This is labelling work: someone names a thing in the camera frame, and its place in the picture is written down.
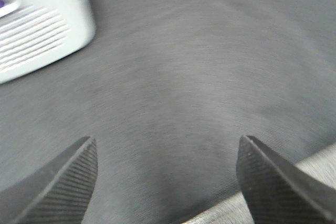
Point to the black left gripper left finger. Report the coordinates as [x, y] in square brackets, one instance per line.
[58, 192]

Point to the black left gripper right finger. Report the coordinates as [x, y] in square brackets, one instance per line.
[278, 192]

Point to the black table cloth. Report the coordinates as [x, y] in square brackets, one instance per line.
[167, 88]

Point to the grey perforated laundry basket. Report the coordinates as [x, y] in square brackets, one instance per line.
[36, 33]

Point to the purple towel in basket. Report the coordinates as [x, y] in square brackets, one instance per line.
[2, 3]

